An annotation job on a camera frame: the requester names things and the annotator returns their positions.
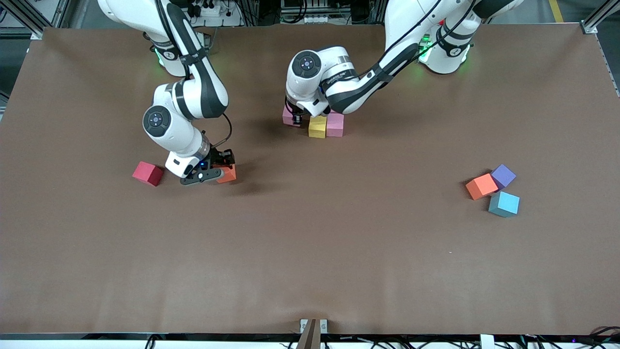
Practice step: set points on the yellow foam cube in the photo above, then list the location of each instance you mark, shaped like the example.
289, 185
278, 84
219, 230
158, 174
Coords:
317, 127

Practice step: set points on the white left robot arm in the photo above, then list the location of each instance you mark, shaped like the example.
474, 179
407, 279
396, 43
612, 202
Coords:
348, 82

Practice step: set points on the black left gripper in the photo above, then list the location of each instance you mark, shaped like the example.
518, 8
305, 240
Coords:
296, 118

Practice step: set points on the blue foam cube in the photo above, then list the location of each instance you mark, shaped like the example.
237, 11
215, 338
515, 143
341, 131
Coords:
503, 203

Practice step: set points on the metal table edge bracket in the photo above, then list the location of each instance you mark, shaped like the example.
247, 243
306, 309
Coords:
303, 325

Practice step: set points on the red foam cube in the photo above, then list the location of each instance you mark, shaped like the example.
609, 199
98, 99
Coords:
147, 172

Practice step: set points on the pink foam cube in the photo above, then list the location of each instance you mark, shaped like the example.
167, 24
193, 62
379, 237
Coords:
289, 116
335, 125

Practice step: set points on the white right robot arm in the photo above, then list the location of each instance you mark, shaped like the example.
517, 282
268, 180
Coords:
193, 92

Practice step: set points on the small white power strip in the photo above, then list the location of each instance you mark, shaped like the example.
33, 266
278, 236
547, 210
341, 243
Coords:
317, 19

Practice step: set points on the purple foam cube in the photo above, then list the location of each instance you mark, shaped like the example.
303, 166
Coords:
503, 175

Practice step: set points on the orange foam cube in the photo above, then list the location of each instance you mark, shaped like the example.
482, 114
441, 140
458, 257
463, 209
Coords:
227, 174
481, 186

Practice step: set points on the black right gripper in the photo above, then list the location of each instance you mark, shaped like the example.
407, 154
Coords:
220, 158

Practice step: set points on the white power strip with plugs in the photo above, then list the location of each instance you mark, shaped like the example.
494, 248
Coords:
210, 9

